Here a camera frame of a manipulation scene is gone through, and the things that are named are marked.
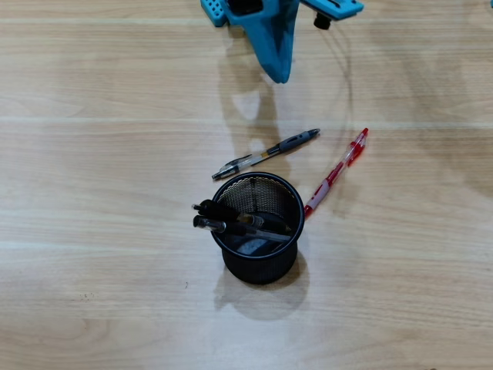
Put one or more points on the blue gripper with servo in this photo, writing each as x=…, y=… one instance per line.
x=274, y=36

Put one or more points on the clear pen with grey grip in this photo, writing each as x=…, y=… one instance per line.
x=292, y=143

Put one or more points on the red clear retractable pen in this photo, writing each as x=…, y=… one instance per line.
x=321, y=189

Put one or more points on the clear stick pen black grip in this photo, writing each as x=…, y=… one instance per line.
x=210, y=224

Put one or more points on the black mesh pen holder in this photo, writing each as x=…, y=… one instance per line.
x=262, y=270

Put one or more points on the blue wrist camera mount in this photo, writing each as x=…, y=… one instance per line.
x=339, y=7

